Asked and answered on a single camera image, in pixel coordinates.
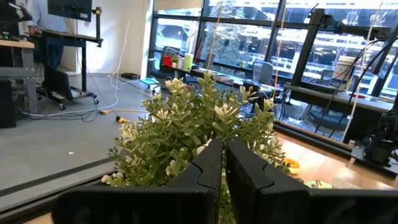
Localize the light green cup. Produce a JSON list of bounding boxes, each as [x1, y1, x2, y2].
[[183, 53, 195, 72]]

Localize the grey woven placemat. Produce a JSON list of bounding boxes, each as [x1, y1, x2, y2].
[[330, 177, 358, 190]]

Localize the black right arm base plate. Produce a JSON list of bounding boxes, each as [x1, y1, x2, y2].
[[350, 141, 398, 177]]

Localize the person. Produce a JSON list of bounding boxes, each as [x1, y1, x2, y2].
[[15, 0, 68, 69]]

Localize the black pole stand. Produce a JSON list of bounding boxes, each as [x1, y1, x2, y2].
[[290, 7, 393, 88]]

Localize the dark office chair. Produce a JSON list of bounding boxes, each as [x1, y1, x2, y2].
[[159, 45, 182, 75]]

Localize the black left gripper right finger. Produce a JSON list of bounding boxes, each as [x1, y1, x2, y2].
[[225, 138, 398, 224]]

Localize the small yellow-orange donut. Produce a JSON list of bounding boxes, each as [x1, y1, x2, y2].
[[283, 157, 301, 175]]

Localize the grey mesh office chair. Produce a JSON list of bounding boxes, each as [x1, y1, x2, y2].
[[251, 60, 275, 87]]

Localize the black metal table frame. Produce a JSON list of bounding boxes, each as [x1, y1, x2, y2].
[[0, 120, 361, 223]]

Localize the white floor cable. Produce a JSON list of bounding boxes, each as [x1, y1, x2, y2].
[[27, 19, 150, 118]]

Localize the artificial green potted plant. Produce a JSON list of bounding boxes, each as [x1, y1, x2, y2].
[[101, 70, 292, 224]]

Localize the black rolling standing desk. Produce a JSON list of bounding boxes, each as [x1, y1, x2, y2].
[[29, 6, 104, 110]]

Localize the hanging white cord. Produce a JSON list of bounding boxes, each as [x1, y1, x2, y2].
[[341, 0, 386, 143]]

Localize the hanging yellow cord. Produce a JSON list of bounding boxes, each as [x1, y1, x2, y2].
[[272, 5, 287, 96], [210, 0, 224, 72]]

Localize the wooden top desk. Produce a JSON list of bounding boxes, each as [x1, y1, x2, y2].
[[0, 39, 38, 113]]

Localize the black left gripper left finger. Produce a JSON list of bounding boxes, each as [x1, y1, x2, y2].
[[51, 138, 223, 224]]

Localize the yellow extension cable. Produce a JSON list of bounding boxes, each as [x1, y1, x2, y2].
[[98, 108, 149, 124]]

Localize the black computer case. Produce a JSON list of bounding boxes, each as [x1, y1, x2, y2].
[[0, 79, 17, 129]]

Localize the dark window-side desk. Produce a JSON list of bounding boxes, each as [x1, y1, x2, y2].
[[160, 63, 280, 94]]

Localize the black monitor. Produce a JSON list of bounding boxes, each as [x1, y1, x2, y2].
[[47, 0, 93, 22]]

